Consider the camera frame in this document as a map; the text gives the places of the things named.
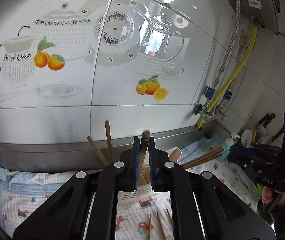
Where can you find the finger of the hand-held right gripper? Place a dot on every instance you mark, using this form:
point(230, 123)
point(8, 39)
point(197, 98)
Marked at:
point(240, 150)
point(241, 160)

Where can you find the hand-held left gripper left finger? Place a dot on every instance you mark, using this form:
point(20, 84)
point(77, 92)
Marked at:
point(135, 165)

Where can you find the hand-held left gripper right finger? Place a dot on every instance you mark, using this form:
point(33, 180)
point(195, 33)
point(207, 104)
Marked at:
point(153, 165)

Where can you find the dark-tipped brown chopstick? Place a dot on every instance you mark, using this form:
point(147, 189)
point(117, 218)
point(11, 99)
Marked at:
point(143, 150)

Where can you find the cream plastic chopstick holder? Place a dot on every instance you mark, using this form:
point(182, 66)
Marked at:
point(175, 155)

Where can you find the brown wooden chopstick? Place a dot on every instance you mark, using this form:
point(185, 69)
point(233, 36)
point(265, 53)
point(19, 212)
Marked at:
point(202, 160)
point(202, 163)
point(202, 156)
point(109, 140)
point(97, 151)

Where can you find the person's right hand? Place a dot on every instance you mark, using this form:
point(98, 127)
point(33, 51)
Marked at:
point(267, 195)

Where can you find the white plastic spoon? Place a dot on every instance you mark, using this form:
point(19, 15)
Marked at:
point(246, 137)

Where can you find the teal soap pump bottle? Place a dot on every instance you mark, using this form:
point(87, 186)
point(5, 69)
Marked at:
point(226, 146)

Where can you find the metal pipe valves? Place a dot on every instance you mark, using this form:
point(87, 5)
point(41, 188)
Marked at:
point(210, 112)

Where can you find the light blue towel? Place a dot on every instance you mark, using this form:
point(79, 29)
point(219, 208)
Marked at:
point(32, 178)

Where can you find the printed white cloth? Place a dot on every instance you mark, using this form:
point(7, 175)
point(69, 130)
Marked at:
point(20, 206)

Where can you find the water heater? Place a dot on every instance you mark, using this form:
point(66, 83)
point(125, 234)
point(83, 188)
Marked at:
point(255, 2)

